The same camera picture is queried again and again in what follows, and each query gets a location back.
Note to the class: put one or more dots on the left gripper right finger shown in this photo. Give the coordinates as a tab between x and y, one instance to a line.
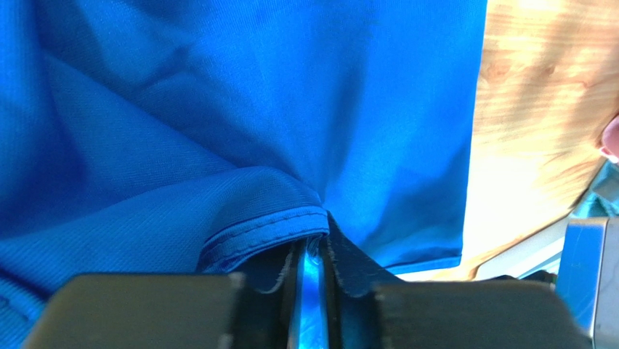
368	307

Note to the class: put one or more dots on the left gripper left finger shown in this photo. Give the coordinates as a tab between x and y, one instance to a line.
252	307

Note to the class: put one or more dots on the teal t-shirt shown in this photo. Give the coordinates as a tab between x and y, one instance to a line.
601	197

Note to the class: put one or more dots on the blue cloth napkin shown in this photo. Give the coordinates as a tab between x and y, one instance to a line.
193	136

